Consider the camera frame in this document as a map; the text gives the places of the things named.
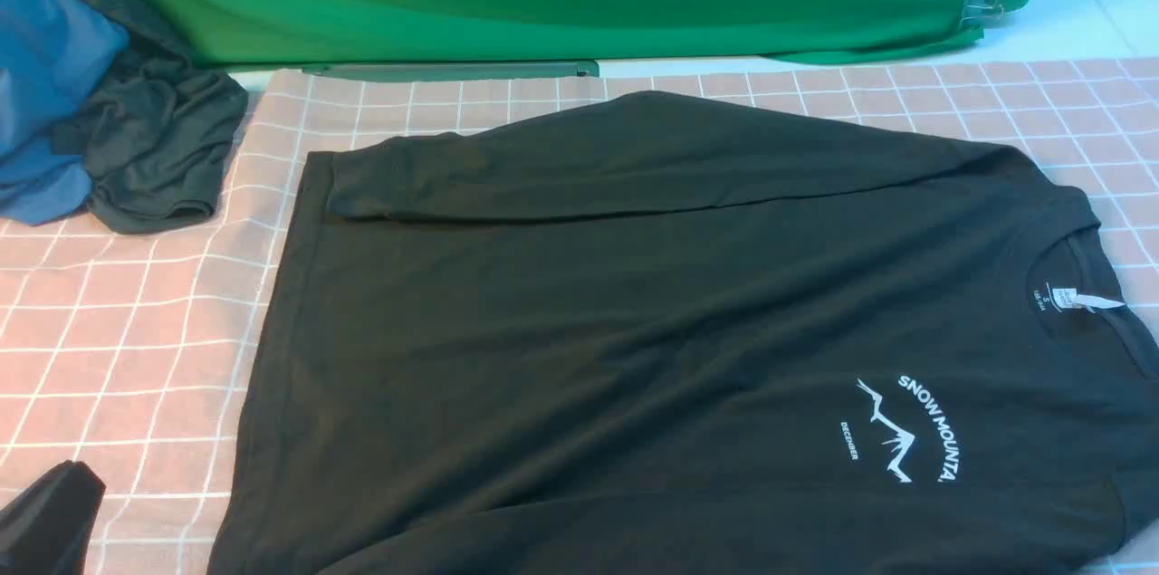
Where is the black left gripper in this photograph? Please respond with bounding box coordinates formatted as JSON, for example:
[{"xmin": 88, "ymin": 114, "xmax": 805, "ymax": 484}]
[{"xmin": 1, "ymin": 460, "xmax": 105, "ymax": 574}]

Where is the blue crumpled garment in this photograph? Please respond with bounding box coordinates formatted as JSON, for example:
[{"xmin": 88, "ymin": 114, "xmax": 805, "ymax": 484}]
[{"xmin": 1, "ymin": 0, "xmax": 129, "ymax": 225}]

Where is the pink grid-pattern tablecloth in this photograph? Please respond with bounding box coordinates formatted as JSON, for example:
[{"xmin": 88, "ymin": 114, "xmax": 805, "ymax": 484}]
[{"xmin": 1, "ymin": 56, "xmax": 1158, "ymax": 574}]

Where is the dark gray crumpled garment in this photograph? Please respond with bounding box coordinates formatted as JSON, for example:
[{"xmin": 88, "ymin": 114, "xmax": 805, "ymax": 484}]
[{"xmin": 48, "ymin": 0, "xmax": 249, "ymax": 235}]

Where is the clear backdrop clip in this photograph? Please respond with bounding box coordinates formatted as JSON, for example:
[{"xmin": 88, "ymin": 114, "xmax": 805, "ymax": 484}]
[{"xmin": 961, "ymin": 0, "xmax": 1005, "ymax": 26}]

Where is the dark gray long-sleeve shirt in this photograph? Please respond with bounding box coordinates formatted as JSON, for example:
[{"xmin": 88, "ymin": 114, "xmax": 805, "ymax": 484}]
[{"xmin": 207, "ymin": 90, "xmax": 1156, "ymax": 574}]

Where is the gray metal backdrop bar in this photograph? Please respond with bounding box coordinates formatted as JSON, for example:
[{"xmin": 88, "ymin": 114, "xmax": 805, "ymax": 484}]
[{"xmin": 301, "ymin": 60, "xmax": 599, "ymax": 83}]

